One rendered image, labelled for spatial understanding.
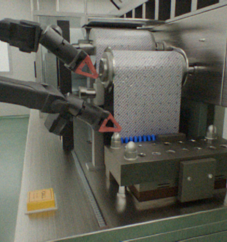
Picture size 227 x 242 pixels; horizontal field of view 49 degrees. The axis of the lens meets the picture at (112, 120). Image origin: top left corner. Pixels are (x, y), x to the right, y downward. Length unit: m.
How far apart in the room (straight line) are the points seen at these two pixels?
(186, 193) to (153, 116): 0.27
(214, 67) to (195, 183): 0.38
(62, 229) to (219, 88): 0.61
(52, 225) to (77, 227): 0.06
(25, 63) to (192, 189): 5.82
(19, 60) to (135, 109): 5.61
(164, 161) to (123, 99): 0.24
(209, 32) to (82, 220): 0.69
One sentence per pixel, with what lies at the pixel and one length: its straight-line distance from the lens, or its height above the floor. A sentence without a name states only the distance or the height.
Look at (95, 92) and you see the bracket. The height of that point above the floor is 1.18.
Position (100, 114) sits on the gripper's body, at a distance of 0.74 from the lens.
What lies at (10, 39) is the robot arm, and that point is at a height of 1.34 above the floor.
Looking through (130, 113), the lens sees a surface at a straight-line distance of 0.81.
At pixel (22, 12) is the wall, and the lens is 6.41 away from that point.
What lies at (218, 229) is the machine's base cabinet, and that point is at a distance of 0.79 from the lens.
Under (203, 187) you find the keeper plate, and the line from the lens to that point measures 0.75.
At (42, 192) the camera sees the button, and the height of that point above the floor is 0.92.
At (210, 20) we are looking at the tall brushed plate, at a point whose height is 1.41.
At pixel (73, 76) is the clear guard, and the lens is 1.80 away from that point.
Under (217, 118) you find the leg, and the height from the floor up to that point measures 1.04.
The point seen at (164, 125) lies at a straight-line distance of 0.87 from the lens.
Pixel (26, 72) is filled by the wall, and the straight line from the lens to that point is 6.32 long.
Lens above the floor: 1.27
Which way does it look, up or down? 13 degrees down
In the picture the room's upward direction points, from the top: straight up
